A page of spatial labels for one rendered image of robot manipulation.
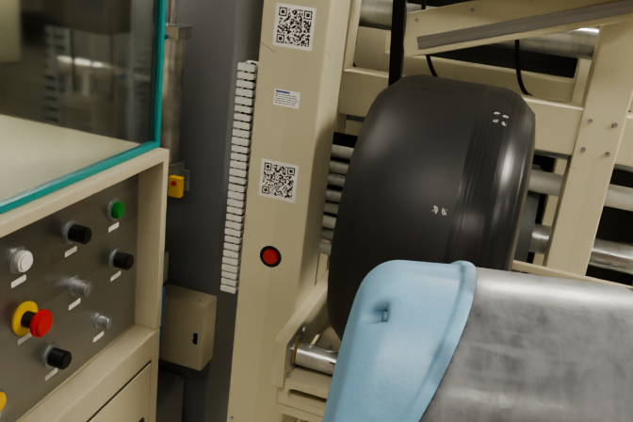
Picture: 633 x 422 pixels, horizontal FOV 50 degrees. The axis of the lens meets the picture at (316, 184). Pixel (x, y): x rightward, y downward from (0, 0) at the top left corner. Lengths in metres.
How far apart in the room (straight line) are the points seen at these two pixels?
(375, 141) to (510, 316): 0.84
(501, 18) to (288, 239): 0.67
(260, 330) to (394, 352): 1.18
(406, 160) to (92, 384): 0.65
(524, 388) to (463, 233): 0.79
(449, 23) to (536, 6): 0.18
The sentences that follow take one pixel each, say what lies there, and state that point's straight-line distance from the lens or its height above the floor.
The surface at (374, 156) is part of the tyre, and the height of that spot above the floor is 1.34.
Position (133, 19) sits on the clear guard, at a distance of 1.17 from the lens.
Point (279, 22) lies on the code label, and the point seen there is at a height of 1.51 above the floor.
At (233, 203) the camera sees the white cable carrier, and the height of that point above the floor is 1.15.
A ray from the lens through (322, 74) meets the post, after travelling 1.25.
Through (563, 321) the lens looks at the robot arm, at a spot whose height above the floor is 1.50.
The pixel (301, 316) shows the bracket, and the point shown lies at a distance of 1.40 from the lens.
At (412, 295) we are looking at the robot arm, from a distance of 0.30.
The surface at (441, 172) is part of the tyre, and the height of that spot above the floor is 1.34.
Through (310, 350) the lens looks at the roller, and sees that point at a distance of 1.35.
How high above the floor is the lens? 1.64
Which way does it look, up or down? 18 degrees down
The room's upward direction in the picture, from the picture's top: 7 degrees clockwise
